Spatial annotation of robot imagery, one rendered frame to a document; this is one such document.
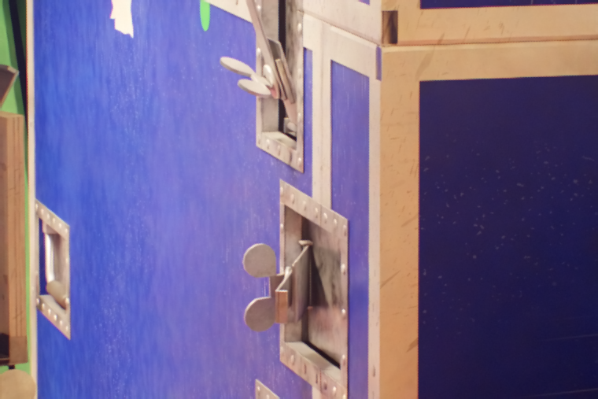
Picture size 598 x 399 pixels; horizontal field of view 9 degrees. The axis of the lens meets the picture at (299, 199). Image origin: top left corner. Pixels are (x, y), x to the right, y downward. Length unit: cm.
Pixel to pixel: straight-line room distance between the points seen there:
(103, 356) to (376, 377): 85
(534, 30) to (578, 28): 3
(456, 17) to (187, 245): 58
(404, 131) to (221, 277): 45
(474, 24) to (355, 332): 22
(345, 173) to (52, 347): 103
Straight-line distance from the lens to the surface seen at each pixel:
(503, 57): 243
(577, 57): 245
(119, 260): 320
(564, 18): 244
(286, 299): 254
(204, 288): 290
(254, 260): 261
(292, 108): 266
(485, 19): 243
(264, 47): 265
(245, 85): 262
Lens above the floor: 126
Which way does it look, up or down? 9 degrees down
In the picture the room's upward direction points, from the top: straight up
